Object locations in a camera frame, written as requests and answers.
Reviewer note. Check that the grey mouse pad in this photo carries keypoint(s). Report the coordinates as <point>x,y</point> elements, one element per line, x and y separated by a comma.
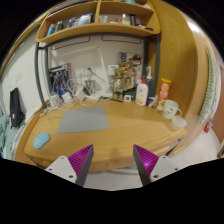
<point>83,120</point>

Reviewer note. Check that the wooden groot figure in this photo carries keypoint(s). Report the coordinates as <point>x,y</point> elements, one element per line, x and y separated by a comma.
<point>119,85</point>

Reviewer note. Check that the light blue computer mouse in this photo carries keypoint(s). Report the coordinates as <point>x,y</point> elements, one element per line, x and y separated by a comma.
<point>40,140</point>

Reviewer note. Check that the white power strip with cables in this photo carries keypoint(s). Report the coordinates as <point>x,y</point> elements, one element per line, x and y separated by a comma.
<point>74,93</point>

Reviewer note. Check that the white lotion bottle red cap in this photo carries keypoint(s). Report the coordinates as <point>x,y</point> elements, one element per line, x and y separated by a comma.
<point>142,92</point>

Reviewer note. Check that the red chips can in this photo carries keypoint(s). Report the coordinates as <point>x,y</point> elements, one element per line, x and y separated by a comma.
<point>163,93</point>

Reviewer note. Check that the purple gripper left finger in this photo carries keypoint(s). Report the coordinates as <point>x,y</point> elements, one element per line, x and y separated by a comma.
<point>75,167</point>

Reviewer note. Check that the wooden wall shelf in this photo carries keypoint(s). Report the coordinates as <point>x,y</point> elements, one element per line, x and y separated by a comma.
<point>143,10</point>

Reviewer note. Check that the small white desk clock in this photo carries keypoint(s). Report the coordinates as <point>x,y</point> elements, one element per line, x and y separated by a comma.
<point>127,98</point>

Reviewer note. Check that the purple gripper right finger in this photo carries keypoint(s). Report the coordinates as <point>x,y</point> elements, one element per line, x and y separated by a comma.
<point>152,167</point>

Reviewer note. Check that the white desk lamp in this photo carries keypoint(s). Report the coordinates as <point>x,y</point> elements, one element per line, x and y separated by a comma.
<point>89,64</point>

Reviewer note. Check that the blue spray bottle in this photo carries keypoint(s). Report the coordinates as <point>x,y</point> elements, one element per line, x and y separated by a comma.
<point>149,81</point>

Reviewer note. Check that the white mug with print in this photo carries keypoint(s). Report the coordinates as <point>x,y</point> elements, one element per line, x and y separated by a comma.
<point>171,109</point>

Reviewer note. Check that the wooden desk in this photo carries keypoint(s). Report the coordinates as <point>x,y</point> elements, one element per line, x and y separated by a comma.
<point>129,125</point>

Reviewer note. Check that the translucent plastic cup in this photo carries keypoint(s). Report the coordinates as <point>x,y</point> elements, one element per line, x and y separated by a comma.
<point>178,123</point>

